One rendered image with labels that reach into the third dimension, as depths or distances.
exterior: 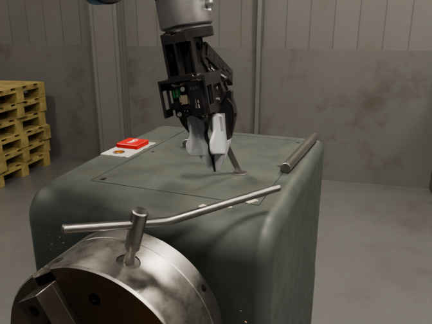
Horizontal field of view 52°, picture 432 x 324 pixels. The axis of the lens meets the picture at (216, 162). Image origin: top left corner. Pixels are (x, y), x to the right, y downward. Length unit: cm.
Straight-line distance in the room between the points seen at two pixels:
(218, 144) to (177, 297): 22
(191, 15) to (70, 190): 42
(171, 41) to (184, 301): 36
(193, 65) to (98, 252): 30
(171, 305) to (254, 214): 20
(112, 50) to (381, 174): 298
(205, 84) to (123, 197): 31
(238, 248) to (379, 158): 395
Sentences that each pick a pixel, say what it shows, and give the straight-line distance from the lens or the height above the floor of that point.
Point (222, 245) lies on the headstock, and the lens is 71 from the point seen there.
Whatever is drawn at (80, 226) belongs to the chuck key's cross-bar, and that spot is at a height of 131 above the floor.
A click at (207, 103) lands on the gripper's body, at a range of 59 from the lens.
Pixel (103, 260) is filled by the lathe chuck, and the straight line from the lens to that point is 65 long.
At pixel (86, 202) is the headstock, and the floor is 124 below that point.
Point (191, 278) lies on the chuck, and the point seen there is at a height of 119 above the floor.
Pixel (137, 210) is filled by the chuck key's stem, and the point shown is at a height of 131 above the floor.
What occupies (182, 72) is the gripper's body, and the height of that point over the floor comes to 149.
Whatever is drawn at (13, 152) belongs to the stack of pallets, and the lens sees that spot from 483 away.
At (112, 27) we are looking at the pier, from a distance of 475.
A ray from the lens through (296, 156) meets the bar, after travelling 97.
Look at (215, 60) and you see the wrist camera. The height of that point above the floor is 150.
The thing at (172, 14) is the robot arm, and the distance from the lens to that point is 61.
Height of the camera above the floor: 156
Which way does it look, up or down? 18 degrees down
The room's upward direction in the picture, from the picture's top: straight up
